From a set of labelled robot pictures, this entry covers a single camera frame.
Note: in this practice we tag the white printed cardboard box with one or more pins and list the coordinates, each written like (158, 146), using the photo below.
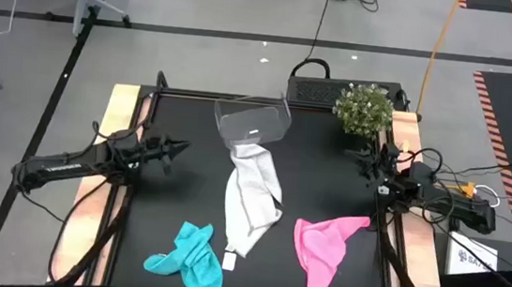
(466, 258)

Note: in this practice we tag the teal microfiber towel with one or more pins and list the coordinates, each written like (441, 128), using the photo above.
(197, 260)

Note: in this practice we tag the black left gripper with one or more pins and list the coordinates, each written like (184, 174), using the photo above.
(154, 150)

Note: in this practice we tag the wooden side board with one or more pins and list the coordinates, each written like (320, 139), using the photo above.
(406, 125)
(118, 102)

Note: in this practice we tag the small potted artificial plant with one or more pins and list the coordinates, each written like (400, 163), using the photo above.
(363, 109)

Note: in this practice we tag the black perforated metal box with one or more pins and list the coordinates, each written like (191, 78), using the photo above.
(317, 92)

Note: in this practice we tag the grey waffle towel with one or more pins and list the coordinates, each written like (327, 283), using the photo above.
(251, 195)

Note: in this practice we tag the black aluminium table frame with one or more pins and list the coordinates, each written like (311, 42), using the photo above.
(185, 93)

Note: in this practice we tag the pink microfiber towel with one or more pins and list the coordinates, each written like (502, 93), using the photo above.
(321, 253)

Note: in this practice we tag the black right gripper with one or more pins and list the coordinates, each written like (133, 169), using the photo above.
(385, 167)

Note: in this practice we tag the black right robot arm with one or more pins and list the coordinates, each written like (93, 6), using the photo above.
(461, 210)

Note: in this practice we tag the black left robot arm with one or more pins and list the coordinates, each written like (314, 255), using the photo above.
(60, 169)

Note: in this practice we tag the clear plastic bin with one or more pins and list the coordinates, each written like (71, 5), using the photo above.
(251, 122)

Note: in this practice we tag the black flat beam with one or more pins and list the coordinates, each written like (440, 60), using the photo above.
(483, 281)

